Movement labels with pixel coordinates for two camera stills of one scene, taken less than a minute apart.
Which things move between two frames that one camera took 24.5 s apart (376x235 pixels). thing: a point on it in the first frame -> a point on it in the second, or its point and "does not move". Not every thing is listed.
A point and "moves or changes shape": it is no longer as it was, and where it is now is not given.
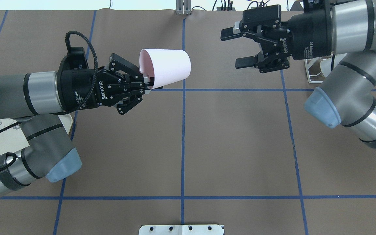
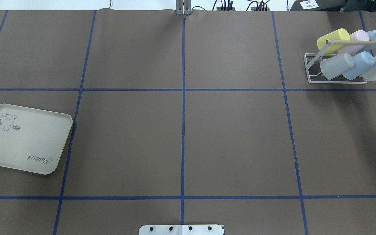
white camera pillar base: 181,229 does not move
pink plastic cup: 167,66 moves or changes shape
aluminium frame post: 183,7 does not move
